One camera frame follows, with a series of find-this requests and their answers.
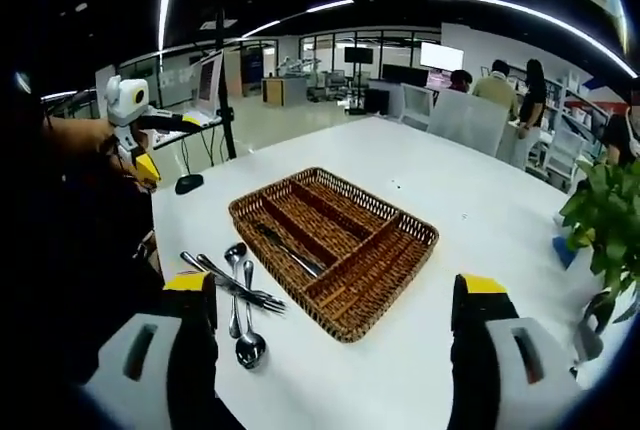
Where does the silver metal spoon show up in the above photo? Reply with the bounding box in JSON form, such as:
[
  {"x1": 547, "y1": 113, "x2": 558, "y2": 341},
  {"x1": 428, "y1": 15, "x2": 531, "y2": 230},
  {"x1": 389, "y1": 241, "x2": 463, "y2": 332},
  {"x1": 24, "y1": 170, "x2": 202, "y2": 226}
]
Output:
[
  {"x1": 235, "y1": 259, "x2": 268, "y2": 370},
  {"x1": 223, "y1": 242, "x2": 248, "y2": 340}
]

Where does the long curved ceiling light strip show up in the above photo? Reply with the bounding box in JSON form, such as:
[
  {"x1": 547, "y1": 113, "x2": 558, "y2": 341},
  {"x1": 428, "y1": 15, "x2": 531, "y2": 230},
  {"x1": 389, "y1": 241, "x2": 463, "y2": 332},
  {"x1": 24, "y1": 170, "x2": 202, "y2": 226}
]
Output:
[{"x1": 424, "y1": 0, "x2": 639, "y2": 79}]

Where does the short ceiling light strip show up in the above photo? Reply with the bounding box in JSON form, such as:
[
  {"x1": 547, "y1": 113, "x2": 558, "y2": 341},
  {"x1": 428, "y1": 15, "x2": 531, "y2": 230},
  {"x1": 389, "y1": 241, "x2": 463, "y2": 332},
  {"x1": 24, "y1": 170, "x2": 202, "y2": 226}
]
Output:
[
  {"x1": 242, "y1": 19, "x2": 281, "y2": 39},
  {"x1": 305, "y1": 0, "x2": 355, "y2": 14},
  {"x1": 157, "y1": 0, "x2": 174, "y2": 51}
]

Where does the black grey handheld device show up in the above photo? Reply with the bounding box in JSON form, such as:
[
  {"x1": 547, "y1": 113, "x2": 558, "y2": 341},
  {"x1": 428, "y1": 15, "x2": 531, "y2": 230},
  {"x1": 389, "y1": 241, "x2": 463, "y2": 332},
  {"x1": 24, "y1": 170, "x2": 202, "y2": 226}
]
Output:
[{"x1": 572, "y1": 292, "x2": 619, "y2": 364}]

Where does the black tripod pole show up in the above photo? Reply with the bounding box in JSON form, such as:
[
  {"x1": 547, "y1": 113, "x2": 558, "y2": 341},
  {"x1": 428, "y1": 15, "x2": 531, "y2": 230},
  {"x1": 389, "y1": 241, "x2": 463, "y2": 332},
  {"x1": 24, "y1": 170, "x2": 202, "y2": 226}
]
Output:
[{"x1": 214, "y1": 7, "x2": 239, "y2": 161}]

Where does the brown wicker utensil storage tray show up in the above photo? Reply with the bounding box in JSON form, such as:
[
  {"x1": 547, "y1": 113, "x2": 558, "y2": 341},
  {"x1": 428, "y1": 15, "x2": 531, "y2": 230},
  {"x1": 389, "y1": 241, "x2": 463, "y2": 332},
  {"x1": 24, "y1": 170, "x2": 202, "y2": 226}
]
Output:
[{"x1": 228, "y1": 166, "x2": 440, "y2": 344}]

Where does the white mesh office chair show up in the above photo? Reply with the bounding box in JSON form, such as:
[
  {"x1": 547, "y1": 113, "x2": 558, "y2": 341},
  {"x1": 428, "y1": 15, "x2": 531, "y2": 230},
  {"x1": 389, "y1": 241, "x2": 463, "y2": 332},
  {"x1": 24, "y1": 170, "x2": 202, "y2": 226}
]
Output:
[{"x1": 544, "y1": 127, "x2": 586, "y2": 181}]

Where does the bright white display screen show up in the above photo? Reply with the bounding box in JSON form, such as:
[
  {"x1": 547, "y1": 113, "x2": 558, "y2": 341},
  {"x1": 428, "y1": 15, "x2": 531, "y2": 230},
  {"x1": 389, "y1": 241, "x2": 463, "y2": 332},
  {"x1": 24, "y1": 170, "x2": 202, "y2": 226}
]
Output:
[{"x1": 419, "y1": 42, "x2": 465, "y2": 71}]

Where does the blue cloth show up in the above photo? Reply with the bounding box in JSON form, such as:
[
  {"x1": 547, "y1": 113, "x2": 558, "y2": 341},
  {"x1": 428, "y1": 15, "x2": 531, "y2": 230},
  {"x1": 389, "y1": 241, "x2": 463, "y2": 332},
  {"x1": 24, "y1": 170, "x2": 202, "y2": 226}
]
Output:
[{"x1": 552, "y1": 234, "x2": 581, "y2": 271}]

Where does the yellow front cabinet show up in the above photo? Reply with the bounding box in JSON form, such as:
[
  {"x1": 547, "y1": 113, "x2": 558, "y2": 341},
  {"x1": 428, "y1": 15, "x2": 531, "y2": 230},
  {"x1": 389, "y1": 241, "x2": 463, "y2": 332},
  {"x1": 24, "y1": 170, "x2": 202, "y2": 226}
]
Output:
[{"x1": 261, "y1": 75, "x2": 307, "y2": 107}]

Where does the shelving unit with white boxes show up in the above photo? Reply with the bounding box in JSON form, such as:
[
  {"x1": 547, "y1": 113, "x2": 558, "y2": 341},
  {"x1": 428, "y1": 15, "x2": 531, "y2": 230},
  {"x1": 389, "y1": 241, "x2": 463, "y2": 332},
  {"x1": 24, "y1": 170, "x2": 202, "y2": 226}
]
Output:
[{"x1": 519, "y1": 67, "x2": 616, "y2": 151}]

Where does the green potted plant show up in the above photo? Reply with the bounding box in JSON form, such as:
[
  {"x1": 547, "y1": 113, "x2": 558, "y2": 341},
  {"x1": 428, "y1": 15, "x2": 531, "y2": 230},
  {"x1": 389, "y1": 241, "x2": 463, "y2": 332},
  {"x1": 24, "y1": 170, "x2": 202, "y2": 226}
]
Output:
[{"x1": 558, "y1": 159, "x2": 640, "y2": 324}]

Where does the grey office chair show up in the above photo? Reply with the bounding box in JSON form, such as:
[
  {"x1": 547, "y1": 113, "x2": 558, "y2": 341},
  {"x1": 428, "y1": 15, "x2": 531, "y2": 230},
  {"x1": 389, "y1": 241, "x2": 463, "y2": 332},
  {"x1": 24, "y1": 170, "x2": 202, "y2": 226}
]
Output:
[{"x1": 427, "y1": 88, "x2": 510, "y2": 157}]

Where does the black television on stand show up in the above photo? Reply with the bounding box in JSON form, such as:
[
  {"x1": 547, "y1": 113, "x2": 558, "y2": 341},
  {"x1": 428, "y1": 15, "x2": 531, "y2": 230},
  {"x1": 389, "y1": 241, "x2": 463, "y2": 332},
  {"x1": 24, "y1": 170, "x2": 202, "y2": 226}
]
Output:
[{"x1": 343, "y1": 47, "x2": 375, "y2": 65}]

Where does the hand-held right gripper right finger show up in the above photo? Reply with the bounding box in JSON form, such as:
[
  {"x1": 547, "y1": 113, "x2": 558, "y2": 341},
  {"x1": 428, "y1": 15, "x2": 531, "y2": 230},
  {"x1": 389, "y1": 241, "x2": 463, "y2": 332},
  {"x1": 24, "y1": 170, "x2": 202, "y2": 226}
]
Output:
[{"x1": 448, "y1": 273, "x2": 585, "y2": 430}]

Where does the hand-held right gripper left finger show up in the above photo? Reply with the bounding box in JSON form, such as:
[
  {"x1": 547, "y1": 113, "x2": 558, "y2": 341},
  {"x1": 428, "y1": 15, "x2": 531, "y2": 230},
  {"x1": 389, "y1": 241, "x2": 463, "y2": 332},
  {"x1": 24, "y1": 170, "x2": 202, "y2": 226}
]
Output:
[{"x1": 79, "y1": 271, "x2": 220, "y2": 430}]

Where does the wide black monitor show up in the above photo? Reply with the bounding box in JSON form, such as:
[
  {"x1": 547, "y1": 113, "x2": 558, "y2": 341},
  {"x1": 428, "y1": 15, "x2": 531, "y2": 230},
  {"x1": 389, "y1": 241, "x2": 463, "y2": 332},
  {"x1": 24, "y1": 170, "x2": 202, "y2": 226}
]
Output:
[{"x1": 382, "y1": 63, "x2": 430, "y2": 86}]

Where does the person's dark clothed torso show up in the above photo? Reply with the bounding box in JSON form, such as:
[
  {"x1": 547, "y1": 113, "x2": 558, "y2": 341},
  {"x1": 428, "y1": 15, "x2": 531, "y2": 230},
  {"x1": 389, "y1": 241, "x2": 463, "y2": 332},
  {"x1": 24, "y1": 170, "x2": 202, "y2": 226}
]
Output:
[{"x1": 14, "y1": 139, "x2": 166, "y2": 391}]

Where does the black computer mouse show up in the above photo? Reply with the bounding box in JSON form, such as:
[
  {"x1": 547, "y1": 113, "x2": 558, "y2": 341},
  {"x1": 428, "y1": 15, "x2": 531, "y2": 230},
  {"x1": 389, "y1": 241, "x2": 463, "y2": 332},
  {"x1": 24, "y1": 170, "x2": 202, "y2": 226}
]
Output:
[{"x1": 174, "y1": 173, "x2": 205, "y2": 196}]

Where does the silver metal knife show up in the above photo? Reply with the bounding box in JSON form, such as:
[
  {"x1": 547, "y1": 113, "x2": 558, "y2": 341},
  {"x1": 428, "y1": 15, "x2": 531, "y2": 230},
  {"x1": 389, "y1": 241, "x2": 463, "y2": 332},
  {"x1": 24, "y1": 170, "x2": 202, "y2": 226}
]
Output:
[
  {"x1": 262, "y1": 227, "x2": 326, "y2": 272},
  {"x1": 255, "y1": 223, "x2": 325, "y2": 276}
]

